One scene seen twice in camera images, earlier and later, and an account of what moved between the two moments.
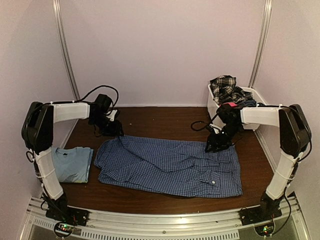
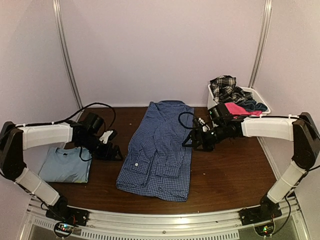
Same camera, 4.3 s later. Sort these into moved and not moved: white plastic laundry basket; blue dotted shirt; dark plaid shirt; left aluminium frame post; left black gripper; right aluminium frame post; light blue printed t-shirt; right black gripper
Moved: left black gripper; right black gripper; blue dotted shirt
Not moved: left aluminium frame post; dark plaid shirt; right aluminium frame post; white plastic laundry basket; light blue printed t-shirt
